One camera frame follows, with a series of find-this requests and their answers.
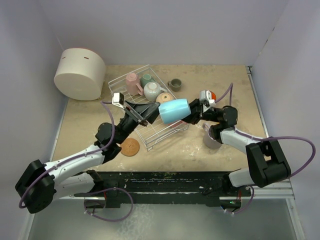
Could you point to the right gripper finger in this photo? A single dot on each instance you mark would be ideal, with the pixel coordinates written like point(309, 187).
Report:
point(193, 118)
point(196, 106)

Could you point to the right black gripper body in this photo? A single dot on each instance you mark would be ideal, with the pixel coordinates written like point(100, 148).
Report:
point(210, 114)

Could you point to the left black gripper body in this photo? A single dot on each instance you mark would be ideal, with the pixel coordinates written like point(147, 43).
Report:
point(128, 123)

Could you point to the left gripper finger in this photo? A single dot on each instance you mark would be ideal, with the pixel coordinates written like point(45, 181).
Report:
point(141, 106)
point(150, 114)

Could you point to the orange cup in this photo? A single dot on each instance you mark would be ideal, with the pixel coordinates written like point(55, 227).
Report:
point(213, 95)

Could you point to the beige round mug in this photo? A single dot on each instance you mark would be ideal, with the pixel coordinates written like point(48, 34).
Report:
point(164, 97)

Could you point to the light blue mug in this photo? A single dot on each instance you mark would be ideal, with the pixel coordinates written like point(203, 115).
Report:
point(174, 110)

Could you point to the pale grey white mug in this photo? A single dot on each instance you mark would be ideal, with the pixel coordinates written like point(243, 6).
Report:
point(152, 90)

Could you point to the sage green cup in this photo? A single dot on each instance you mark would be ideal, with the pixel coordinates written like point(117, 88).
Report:
point(145, 79)

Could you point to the light pink mug white inside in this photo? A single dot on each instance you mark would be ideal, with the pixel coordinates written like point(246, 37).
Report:
point(133, 85)

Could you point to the coral pink mug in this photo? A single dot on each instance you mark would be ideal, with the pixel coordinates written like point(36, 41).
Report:
point(176, 124)

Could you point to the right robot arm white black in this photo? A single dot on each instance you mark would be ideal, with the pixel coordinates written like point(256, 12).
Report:
point(266, 160)

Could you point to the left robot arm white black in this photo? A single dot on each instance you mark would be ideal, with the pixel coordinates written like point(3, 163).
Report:
point(41, 182)

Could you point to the lilac mug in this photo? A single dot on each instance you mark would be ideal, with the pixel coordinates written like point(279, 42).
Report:
point(207, 139)

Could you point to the round woven cork coaster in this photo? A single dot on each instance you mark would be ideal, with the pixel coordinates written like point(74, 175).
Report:
point(130, 147)

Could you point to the olive green small cup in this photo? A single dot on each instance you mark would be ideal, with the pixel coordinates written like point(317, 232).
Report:
point(175, 84)

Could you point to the large white cylindrical container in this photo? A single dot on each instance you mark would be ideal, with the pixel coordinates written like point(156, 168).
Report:
point(80, 74)

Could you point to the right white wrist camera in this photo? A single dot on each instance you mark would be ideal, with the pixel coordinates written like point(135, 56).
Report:
point(206, 98)

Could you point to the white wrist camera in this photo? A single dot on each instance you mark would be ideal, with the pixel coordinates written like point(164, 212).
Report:
point(206, 98)
point(118, 100)

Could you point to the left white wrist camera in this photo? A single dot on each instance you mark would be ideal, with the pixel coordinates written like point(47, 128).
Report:
point(118, 100)

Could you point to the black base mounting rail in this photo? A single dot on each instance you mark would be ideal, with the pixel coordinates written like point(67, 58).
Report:
point(210, 188)

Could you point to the aluminium frame rail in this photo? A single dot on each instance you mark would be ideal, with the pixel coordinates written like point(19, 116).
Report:
point(287, 221)

